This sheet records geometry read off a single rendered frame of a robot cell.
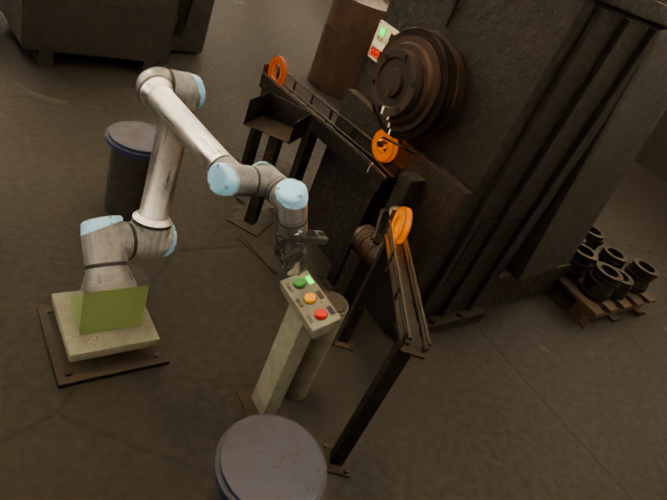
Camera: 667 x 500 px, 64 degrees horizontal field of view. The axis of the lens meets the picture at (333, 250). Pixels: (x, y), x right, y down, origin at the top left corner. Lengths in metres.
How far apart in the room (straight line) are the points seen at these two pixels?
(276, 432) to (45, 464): 0.77
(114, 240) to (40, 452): 0.74
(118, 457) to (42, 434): 0.26
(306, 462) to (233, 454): 0.21
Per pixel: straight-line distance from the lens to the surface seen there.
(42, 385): 2.20
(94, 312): 2.11
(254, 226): 3.10
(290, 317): 1.86
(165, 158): 2.06
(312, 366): 2.13
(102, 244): 2.09
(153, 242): 2.17
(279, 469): 1.59
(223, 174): 1.51
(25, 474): 2.01
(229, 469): 1.55
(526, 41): 2.29
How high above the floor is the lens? 1.74
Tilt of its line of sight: 33 degrees down
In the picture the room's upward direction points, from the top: 24 degrees clockwise
